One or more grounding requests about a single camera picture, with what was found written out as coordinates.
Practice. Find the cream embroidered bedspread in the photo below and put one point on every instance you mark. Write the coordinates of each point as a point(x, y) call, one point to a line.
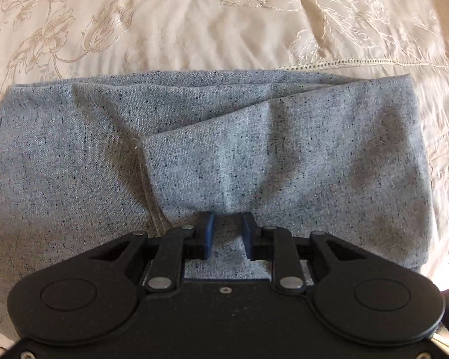
point(194, 18)

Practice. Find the grey speckled pants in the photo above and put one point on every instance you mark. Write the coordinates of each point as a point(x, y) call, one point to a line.
point(284, 157)

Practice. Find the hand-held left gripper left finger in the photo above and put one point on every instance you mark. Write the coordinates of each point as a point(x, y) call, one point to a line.
point(208, 233)

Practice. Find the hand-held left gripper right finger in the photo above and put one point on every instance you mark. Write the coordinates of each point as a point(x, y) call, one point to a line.
point(248, 233)

